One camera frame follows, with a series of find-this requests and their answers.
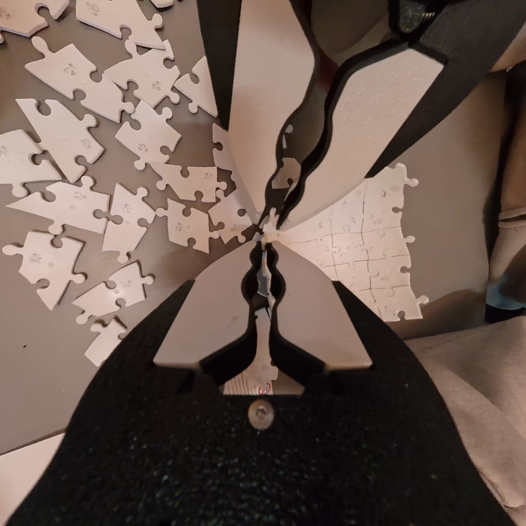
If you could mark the assembled white puzzle ball section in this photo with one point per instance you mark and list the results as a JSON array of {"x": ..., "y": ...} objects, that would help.
[{"x": 370, "y": 246}]

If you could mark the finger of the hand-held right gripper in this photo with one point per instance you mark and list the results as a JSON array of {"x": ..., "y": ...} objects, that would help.
[
  {"x": 263, "y": 82},
  {"x": 378, "y": 111}
]

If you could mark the pile of loose puzzle pieces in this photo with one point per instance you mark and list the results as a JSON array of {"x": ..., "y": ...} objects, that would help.
[{"x": 82, "y": 135}]

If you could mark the dark blue cloth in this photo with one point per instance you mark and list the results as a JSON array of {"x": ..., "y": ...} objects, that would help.
[{"x": 499, "y": 306}]

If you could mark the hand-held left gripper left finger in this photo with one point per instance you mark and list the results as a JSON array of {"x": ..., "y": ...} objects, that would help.
[{"x": 205, "y": 312}]

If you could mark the person's grey clothing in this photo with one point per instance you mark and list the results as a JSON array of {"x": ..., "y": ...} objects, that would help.
[{"x": 472, "y": 390}]

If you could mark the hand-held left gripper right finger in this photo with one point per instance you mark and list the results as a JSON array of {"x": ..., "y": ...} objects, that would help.
[{"x": 316, "y": 320}]

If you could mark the white instruction sheet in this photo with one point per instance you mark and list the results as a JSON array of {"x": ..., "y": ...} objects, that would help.
[{"x": 20, "y": 485}]

